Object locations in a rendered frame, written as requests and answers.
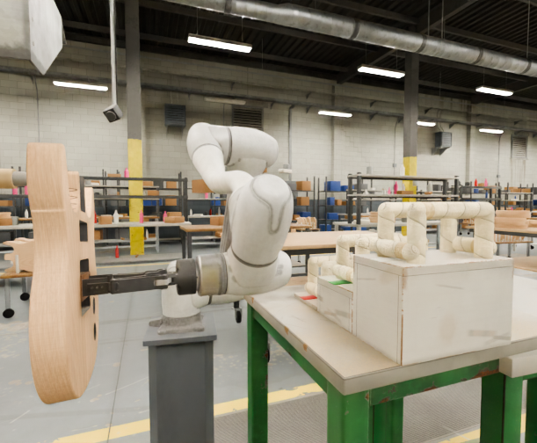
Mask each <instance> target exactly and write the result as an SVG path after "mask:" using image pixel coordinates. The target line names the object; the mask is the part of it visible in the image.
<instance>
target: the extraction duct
mask: <svg viewBox="0 0 537 443"><path fill-rule="evenodd" d="M164 1H168V2H173V3H177V4H185V5H190V6H194V7H198V8H202V9H207V10H211V11H219V12H222V13H226V14H232V15H237V16H241V17H246V18H252V17H253V14H254V10H255V0H164ZM254 19H257V20H262V21H265V22H270V23H274V24H278V25H284V26H290V27H294V28H299V29H303V30H307V31H311V32H316V33H324V34H329V35H333V36H338V37H341V38H346V39H348V40H358V41H363V42H367V43H371V44H375V45H380V46H384V47H392V48H397V49H402V50H405V51H410V52H412V53H416V54H427V55H430V56H433V55H435V54H436V53H438V51H439V49H440V46H441V38H436V37H433V36H429V35H425V34H423V33H414V32H411V31H406V30H403V29H399V28H394V27H391V26H387V25H380V24H376V23H373V22H368V21H365V20H361V19H358V18H350V17H346V16H342V15H338V14H335V13H330V12H327V11H320V10H316V9H312V8H309V7H304V6H300V5H297V4H291V3H284V4H269V3H265V2H260V1H257V11H256V15H255V18H254ZM435 57H439V58H444V59H448V60H453V61H457V62H465V63H468V64H472V65H473V64H474V65H478V66H483V67H487V68H491V69H499V70H503V71H508V72H512V73H516V74H520V75H526V76H533V77H537V76H535V75H537V61H536V60H531V59H529V58H525V57H524V58H523V57H519V56H516V55H511V54H505V53H501V52H497V51H493V50H489V49H485V48H481V47H474V46H470V45H467V44H463V43H459V42H455V41H451V40H444V39H443V40H442V48H441V49H440V51H439V53H438V54H436V55H435Z"/></svg>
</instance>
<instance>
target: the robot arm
mask: <svg viewBox="0 0 537 443"><path fill-rule="evenodd" d="M186 144H187V150H188V154H189V157H190V158H191V160H192V163H193V165H194V167H195V168H196V169H197V171H198V172H199V173H200V175H201V176H202V178H203V179H204V181H205V183H206V184H207V186H208V187H209V188H210V189H211V190H212V191H213V192H215V193H218V194H227V201H226V208H225V215H224V222H223V228H222V235H221V248H220V253H215V254H201V255H198V256H197V257H196V259H195V260H194V258H186V259H178V260H175V261H172V262H171V263H170V264H169V266H168V267H167V269H166V268H162V269H158V270H151V271H146V272H128V273H121V272H120V273H117V274H114V275H112V274H101V275H90V276H89V278H88V279H85V280H82V282H83V296H90V295H99V294H122V293H130V292H138V291H146V290H154V289H161V290H162V308H163V315H162V316H161V317H158V318H155V319H150V320H149V326H151V327H160V328H159V329H158V331H157V335H165V334H172V333H183V332H194V331H197V332H201V331H204V330H205V326H204V325H203V323H202V319H203V318H204V315H203V314H201V313H200V308H202V307H204V306H206V305H211V304H223V303H230V302H234V301H240V300H242V299H244V296H245V295H254V294H263V293H268V292H271V291H274V290H276V289H279V288H281V287H283V286H285V285H286V284H287V283H288V281H289V280H290V278H291V274H292V263H291V260H290V257H289V256H288V255H287V254H286V253H285V252H284V251H281V249H282V247H283V245H284V243H285V241H286V239H287V234H288V231H289V229H290V225H291V221H292V218H293V212H294V199H293V194H292V191H291V189H290V187H289V185H288V184H287V183H286V182H285V181H284V180H282V179H281V178H279V177H277V176H274V175H270V174H262V173H263V172H264V170H265V168H269V167H271V166H272V165H273V164H274V163H275V162H276V160H277V158H278V154H279V146H278V143H277V142H276V140H275V139H274V138H272V137H271V136H270V135H268V134H266V133H264V132H262V131H260V130H257V129H253V128H247V127H220V126H211V125H209V124H207V123H197V124H195V125H193V126H192V127H191V129H190V130H189V133H188V136H187V142H186ZM224 165H226V166H227V171H226V172H225V170H224Z"/></svg>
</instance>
